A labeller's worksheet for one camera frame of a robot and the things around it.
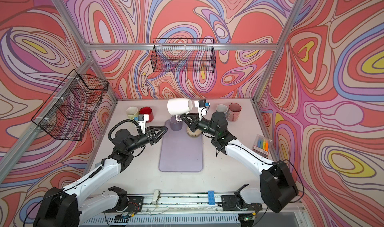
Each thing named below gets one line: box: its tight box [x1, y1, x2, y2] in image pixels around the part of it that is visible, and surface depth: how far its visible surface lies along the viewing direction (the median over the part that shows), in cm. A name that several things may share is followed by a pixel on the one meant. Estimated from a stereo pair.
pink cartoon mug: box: [226, 102, 242, 122], surface depth 103 cm
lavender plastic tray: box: [159, 119, 203, 172], surface depth 93 cm
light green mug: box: [126, 106, 139, 120], surface depth 103 cm
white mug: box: [167, 98, 193, 122], surface depth 69 cm
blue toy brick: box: [207, 190, 216, 206], surface depth 75 cm
